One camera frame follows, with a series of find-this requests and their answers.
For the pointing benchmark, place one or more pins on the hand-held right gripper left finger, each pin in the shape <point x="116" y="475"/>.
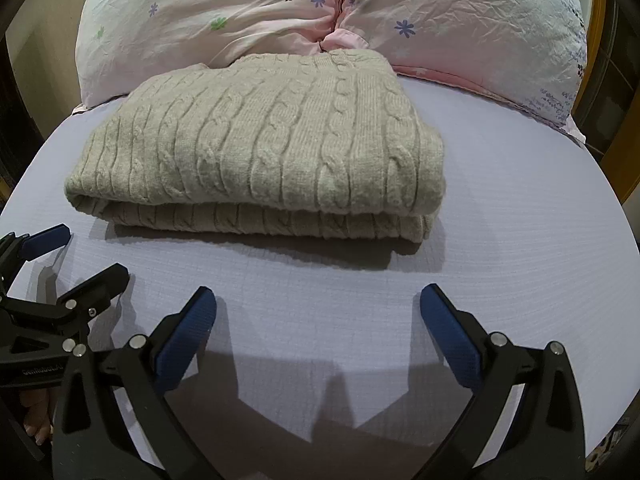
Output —
<point x="182" y="335"/>

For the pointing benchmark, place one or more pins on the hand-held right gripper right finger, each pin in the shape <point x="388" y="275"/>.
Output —
<point x="450" y="332"/>

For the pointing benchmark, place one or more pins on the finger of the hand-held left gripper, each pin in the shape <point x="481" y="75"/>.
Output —
<point x="46" y="240"/>
<point x="97" y="287"/>

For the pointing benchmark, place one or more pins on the person's left hand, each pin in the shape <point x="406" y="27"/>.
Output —
<point x="36" y="417"/>

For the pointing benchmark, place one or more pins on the lilac bed sheet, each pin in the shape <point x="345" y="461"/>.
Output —
<point x="500" y="240"/>

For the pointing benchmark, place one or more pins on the pink floral pillow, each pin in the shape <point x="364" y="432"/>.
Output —
<point x="200" y="20"/>
<point x="475" y="30"/>

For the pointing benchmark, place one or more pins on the wooden door frame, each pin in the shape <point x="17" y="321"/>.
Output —
<point x="607" y="110"/>

